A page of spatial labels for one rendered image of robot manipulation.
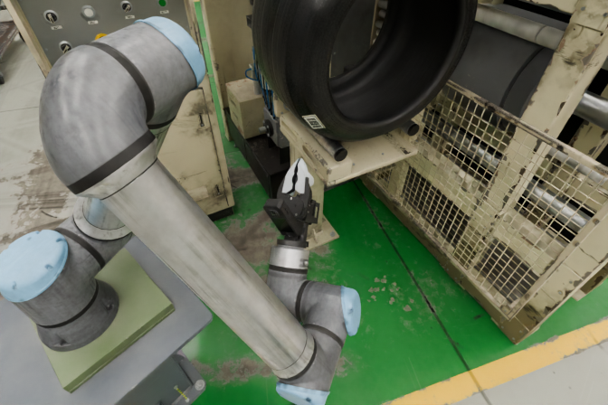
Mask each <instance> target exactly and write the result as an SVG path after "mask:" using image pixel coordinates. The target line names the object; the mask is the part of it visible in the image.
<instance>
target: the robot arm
mask: <svg viewBox="0 0 608 405"><path fill-rule="evenodd" d="M204 75H205V66H204V58H203V56H202V54H201V53H200V52H199V48H198V46H197V44H196V43H195V41H194V40H193V38H192V37H191V36H190V35H189V34H188V32H186V31H185V30H184V29H183V28H182V27H181V26H179V25H178V24H176V23H174V22H173V21H171V20H169V19H166V18H164V17H159V16H154V17H150V18H148V19H145V20H137V21H135V22H134V23H133V24H132V25H130V26H127V27H125V28H123V29H120V30H118V31H116V32H114V33H110V34H108V35H106V36H103V37H101V38H99V39H97V40H95V41H93V42H89V43H87V44H85V45H80V46H78V47H75V48H73V49H71V50H69V51H67V52H66V53H64V54H63V56H62V57H61V58H59V59H58V61H57V62H55V63H54V65H53V66H52V68H51V70H50V71H49V73H48V75H47V77H46V79H45V82H44V84H43V89H42V93H41V97H40V105H39V131H40V135H41V140H42V143H43V151H44V153H45V155H46V157H47V160H48V162H49V165H50V167H51V168H52V170H53V172H54V173H55V174H56V176H57V177H58V179H59V180H60V181H61V182H62V183H63V184H64V185H65V186H66V187H67V188H68V189H69V190H70V191H71V192H72V193H73V194H74V195H76V196H77V197H79V198H78V200H77V201H76V203H75V205H74V208H73V215H71V216H70V217H69V218H68V219H67V220H65V221H64V222H63V223H62V224H60V225H59V226H58V227H57V228H55V229H54V230H53V231H51V230H42V231H41V232H39V231H34V232H31V233H28V234H26V235H24V236H23V237H21V238H19V239H17V240H15V241H14V242H13V243H11V244H10V245H9V246H8V249H7V250H3V252H2V253H1V254H0V292H1V294H2V295H3V297H4V298H6V299H7V300H9V301H10V302H12V303H13V304H14V305H15V306H16V307H18V308H19V309H20V310H21V311H22V312H23V313H25V314H26V315H27V316H28V317H29V318H31V319H32V320H33V321H34V322H35V323H36V327H37V332H38V335H39V338H40V340H41V341H42V342H43V343H44V344H45V345H46V346H47V347H48V348H50V349H52V350H54V351H57V352H69V351H73V350H76V349H79V348H82V347H83V346H85V345H87V344H90V343H91V342H93V341H94V340H96V339H97V338H98V337H99V336H101V335H102V334H103V333H104V332H105V331H106V330H107V329H108V328H109V326H110V325H111V323H112V322H113V320H114V318H115V316H116V314H117V312H118V309H119V296H118V294H117V292H116V291H115V290H114V288H113V287H112V286H111V285H110V284H108V283H107V282H104V281H101V280H99V279H96V278H95V276H96V275H97V274H98V273H99V272H100V271H101V270H102V269H103V268H104V267H105V265H106V264H107V263H108V262H109V261H110V260H111V259H112V258H113V257H114V256H115V255H116V254H117V253H118V252H119V251H120V250H121V249H122V248H123V247H124V246H125V245H126V244H127V243H128V242H129V241H130V240H131V239H132V238H133V237H134V236H135V235H136V236H137V237H138V238H139V239H140V240H141V241H142V242H143V243H144V244H145V245H146V246H148V247H149V248H150V249H151V250H152V251H153V252H154V253H155V254H156V255H157V256H158V257H159V258H160V259H161V260H162V261H163V262H164V263H165V264H166V265H167V266H168V267H169V268H170V269H171V270H172V271H173V272H174V273H175V274H176V275H177V276H178V277H179V278H180V279H181V280H182V281H183V282H184V283H185V284H186V285H187V286H188V287H189V288H190V289H191V290H192V291H193V292H194V293H195V294H196V295H197V296H198V297H199V298H200V299H201V300H202V301H203V302H204V303H206V304H207V305H208V306H209V307H210V308H211V309H212V310H213V311H214V312H215V313H216V314H217V315H218V316H219V317H220V318H221V319H222V320H223V321H224V322H225V323H226V324H227V325H228V326H229V327H230V328H231V329H232V330H233V331H234V332H235V333H236V334H237V335H238V336H239V337H240V338H241V339H242V340H243V341H244V342H245V343H246V344H247V345H248V346H249V347H250V348H251V349H252V350H253V351H254V352H255V353H256V354H257V355H258V356H259V357H260V358H261V359H262V360H263V361H265V362H266V363H267V364H268V365H269V366H270V367H271V369H272V371H273V372H274V374H276V375H277V377H278V378H279V381H277V383H276V385H277V386H276V391H277V393H279V395H280V396H281V397H283V398H284V399H286V400H288V401H290V402H292V403H295V404H297V405H325V402H326V399H327V397H328V395H329V393H330V391H329V389H330V386H331V383H332V380H333V377H334V374H335V371H336V368H337V363H338V360H339V356H340V354H341V351H342V348H343V347H344V343H345V341H346V338H347V334H348V335H350V336H352V335H355V334H356V332H357V329H358V327H359V323H360V316H361V303H360V297H359V295H358V293H357V292H356V291H355V290H354V289H353V288H349V287H344V286H336V285H331V284H327V283H321V282H317V281H311V280H307V273H308V264H309V250H304V248H307V247H309V241H306V240H307V234H308V226H309V225H311V224H312V223H315V224H318V212H319V205H320V203H318V202H316V201H315V200H312V191H311V188H310V186H312V185H313V184H314V178H313V177H312V176H311V174H310V173H309V172H308V168H307V166H306V164H305V162H304V160H303V159H302V158H298V159H297V160H296V162H295V163H294V164H293V165H292V167H291V168H290V170H289V171H288V172H287V174H286V176H284V178H283V180H282V182H281V184H280V187H279V189H278V192H277V199H267V201H266V203H265V204H264V206H263V209H264V210H265V211H266V212H267V214H268V215H269V217H270V218H271V220H272V221H273V223H274V224H275V226H276V227H277V228H278V230H279V231H280V233H281V235H285V236H284V240H280V239H277V244H278V246H272V247H271V257H270V266H269V272H268V278H267V285H266V284H265V282H264V281H263V280H262V279H261V278H260V276H259V275H258V274H257V273H256V272H255V271H254V269H253V268H252V267H251V266H250V265H249V264H248V262H247V261H246V260H245V259H244V258H243V257H242V255H241V254H240V253H239V252H238V251H237V249H236V248H235V247H234V246H233V245H232V243H231V242H230V241H228V240H227V239H226V237H225V236H224V235H223V234H222V233H221V231H220V230H219V229H218V228H217V227H216V226H215V224H214V223H213V222H212V221H211V220H210V218H209V217H208V216H207V215H206V214H205V213H204V211H203V210H202V209H201V208H200V207H199V205H198V204H197V203H196V202H195V201H194V200H193V198H192V197H191V196H190V195H189V194H188V193H187V191H186V190H185V189H184V188H183V187H182V185H181V184H180V183H179V182H178V181H177V180H176V179H175V177H174V176H173V175H171V173H170V172H169V171H168V170H167V169H166V167H165V166H164V165H163V164H162V163H161V162H160V160H159V159H158V158H157V156H158V154H159V151H160V149H161V146H162V145H163V143H164V140H165V138H166V134H167V132H168V129H169V128H170V126H171V123H172V122H173V121H174V119H175V118H176V115H177V113H178V111H179V109H180V107H181V104H182V102H183V100H184V98H185V96H186V95H187V94H188V93H189V92H190V91H191V90H195V89H197V88H198V86H199V84H200V83H201V82H202V81H203V79H204ZM295 191H297V192H298V193H300V194H297V196H296V197H291V196H293V195H294V193H295ZM316 207H318V212H317V218H315V210H316ZM301 323H303V324H302V325H301Z"/></svg>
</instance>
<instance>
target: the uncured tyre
mask: <svg viewBox="0 0 608 405"><path fill-rule="evenodd" d="M355 1H356V0H254V1H253V7H252V42H253V48H254V51H255V55H256V59H257V62H258V65H259V68H260V70H261V74H262V76H263V78H264V79H265V81H266V82H267V84H268V85H269V87H270V88H271V90H272V91H273V92H274V93H275V94H276V95H277V97H278V98H279V99H280V100H281V101H282V102H283V103H284V104H285V105H286V106H287V107H288V108H289V110H290V111H291V112H292V113H293V114H294V115H295V116H296V117H297V118H298V119H299V121H300V122H301V123H302V124H304V125H305V126H306V127H307V128H309V129H310V130H312V131H314V132H316V133H318V134H320V135H322V136H323V137H327V138H329V139H333V140H337V141H342V142H356V141H362V140H366V139H369V138H373V137H378V136H381V135H383V134H386V133H388V132H391V131H393V130H395V129H397V128H399V127H400V126H402V125H403V124H405V123H406V122H408V121H409V120H411V119H412V118H414V117H415V116H416V115H417V114H419V113H420V112H421V111H422V110H423V109H424V108H425V107H426V106H427V105H428V104H429V103H430V102H431V101H432V100H433V99H434V98H435V97H436V96H437V94H438V93H439V92H440V91H441V89H442V88H443V87H444V85H445V84H446V82H447V81H448V79H449V78H450V76H451V75H452V74H453V72H454V70H455V69H456V67H457V65H458V63H459V61H460V60H461V56H462V54H463V53H464V51H465V49H466V46H467V44H468V41H469V38H470V35H471V31H472V28H473V25H474V21H475V17H476V12H477V5H478V0H388V2H387V8H386V13H385V19H384V22H383V25H382V28H381V30H380V32H379V34H378V36H377V38H376V39H375V42H374V44H373V45H372V47H371V48H370V50H369V51H368V52H367V53H366V55H365V56H364V57H363V58H362V59H361V60H360V61H359V62H358V63H357V64H356V65H355V66H353V67H352V68H351V69H349V70H348V71H345V72H344V73H342V74H339V75H337V76H335V77H332V78H330V77H329V67H330V60H331V54H332V51H333V47H334V43H335V40H336V38H337V34H338V31H339V29H340V26H341V24H342V23H343V21H344V19H345V17H346V15H347V13H348V11H349V10H350V8H351V6H352V5H353V3H354V2H355ZM309 115H316V116H317V117H318V119H319V120H320V121H321V123H322V124H323V125H324V126H325V128H318V129H312V128H311V127H310V125H309V124H308V123H307V122H306V121H305V119H304V118H303V117H302V116H309Z"/></svg>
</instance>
